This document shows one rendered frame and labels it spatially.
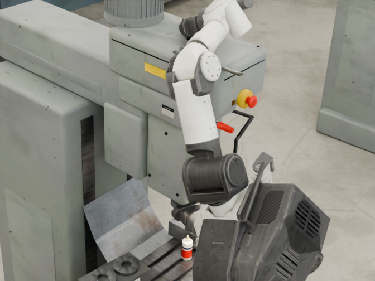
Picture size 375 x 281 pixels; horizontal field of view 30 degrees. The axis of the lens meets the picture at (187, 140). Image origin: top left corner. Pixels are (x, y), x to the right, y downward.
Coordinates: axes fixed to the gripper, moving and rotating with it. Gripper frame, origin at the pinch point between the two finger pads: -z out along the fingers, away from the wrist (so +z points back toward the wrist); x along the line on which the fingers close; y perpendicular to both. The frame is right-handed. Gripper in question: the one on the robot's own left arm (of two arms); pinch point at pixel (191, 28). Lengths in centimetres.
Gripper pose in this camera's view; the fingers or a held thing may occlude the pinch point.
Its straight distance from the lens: 223.6
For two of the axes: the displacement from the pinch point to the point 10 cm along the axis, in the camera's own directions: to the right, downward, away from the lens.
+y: -2.3, -9.7, -0.9
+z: 4.9, -0.3, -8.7
